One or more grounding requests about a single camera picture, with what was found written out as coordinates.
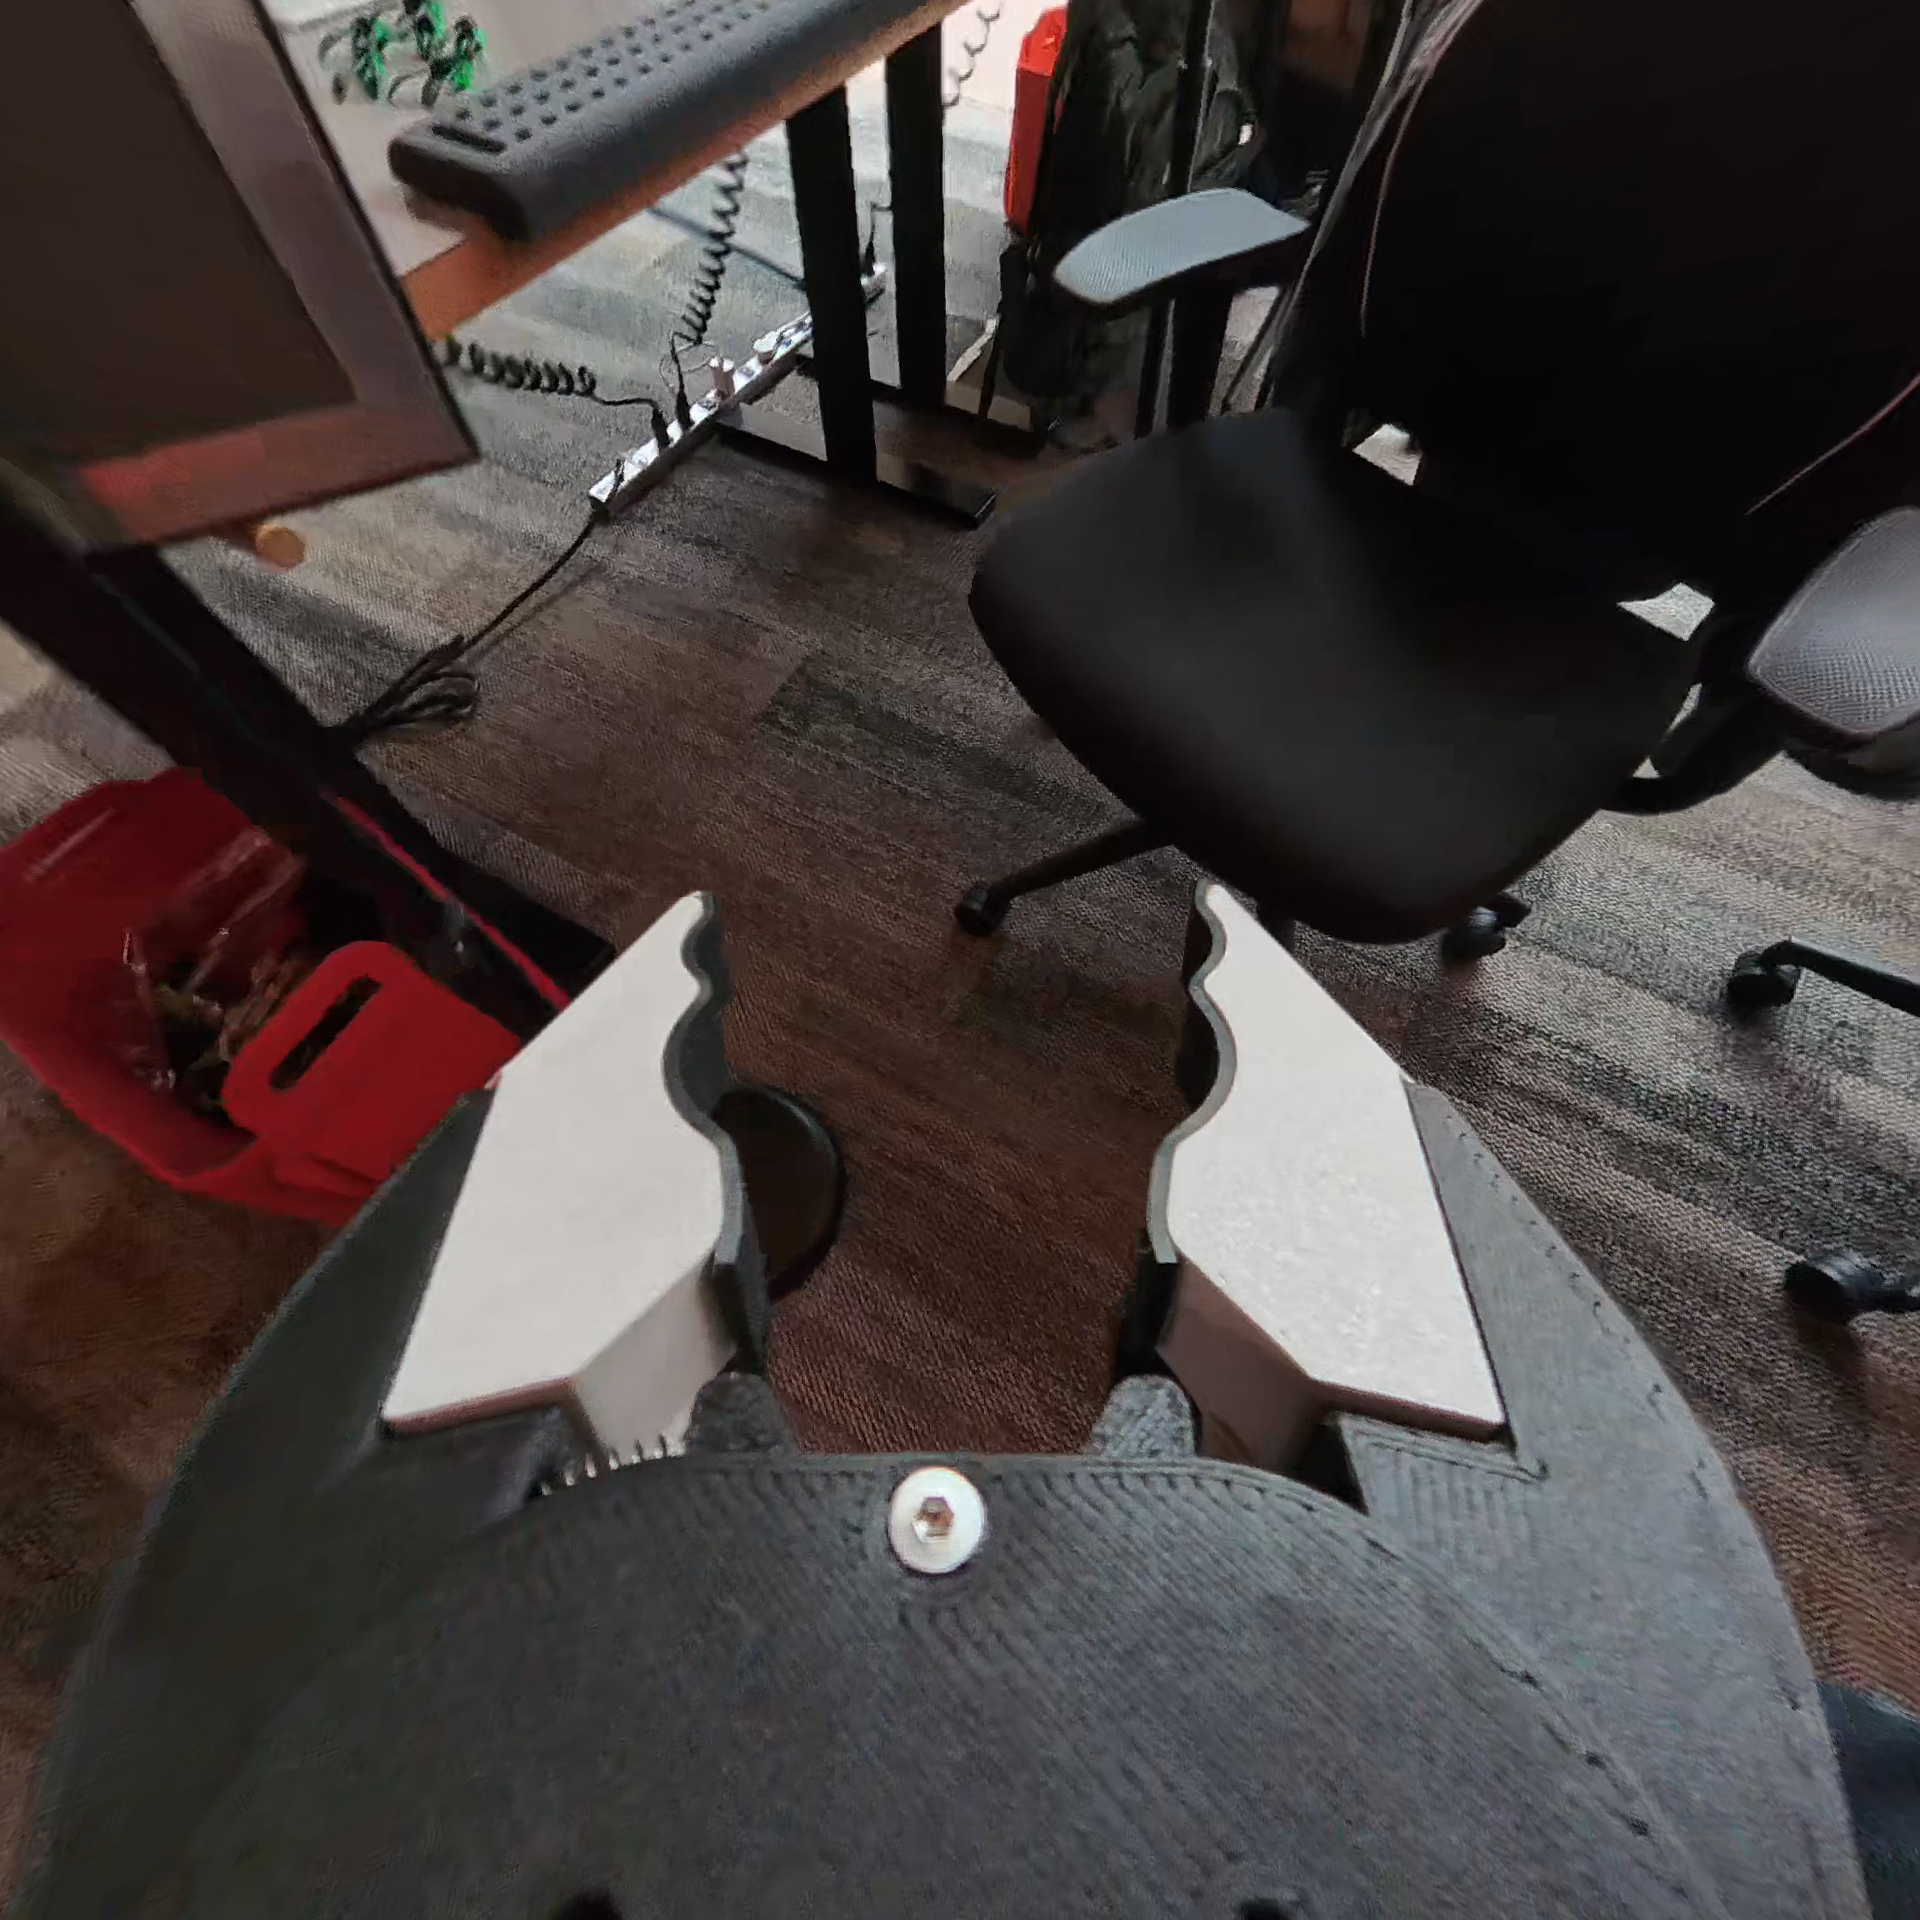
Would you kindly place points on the dark green backpack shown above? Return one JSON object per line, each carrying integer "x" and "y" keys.
{"x": 1110, "y": 134}

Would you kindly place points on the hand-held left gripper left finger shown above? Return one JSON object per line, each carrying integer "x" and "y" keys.
{"x": 584, "y": 1201}

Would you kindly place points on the black perforated pad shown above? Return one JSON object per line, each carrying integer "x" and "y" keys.
{"x": 630, "y": 105}

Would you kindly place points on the orange fabric bin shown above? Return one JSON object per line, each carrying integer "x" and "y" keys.
{"x": 1038, "y": 121}

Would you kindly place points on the green black toy brick model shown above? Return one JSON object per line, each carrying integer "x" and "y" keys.
{"x": 450, "y": 61}

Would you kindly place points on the black wood-edged board stand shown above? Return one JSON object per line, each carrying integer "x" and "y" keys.
{"x": 151, "y": 270}

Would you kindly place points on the black pole stand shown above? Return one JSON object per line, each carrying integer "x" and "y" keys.
{"x": 794, "y": 1185}

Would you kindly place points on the red plastic basket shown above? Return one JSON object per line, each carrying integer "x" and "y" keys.
{"x": 90, "y": 931}

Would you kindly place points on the silver power strip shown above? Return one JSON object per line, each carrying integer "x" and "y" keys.
{"x": 704, "y": 413}

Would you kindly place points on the black desk legs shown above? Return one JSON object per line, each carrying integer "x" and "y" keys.
{"x": 833, "y": 300}

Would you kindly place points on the black office chair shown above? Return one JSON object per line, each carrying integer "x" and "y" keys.
{"x": 1305, "y": 644}
{"x": 1831, "y": 968}

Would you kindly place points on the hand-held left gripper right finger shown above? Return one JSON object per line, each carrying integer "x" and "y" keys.
{"x": 1321, "y": 1214}

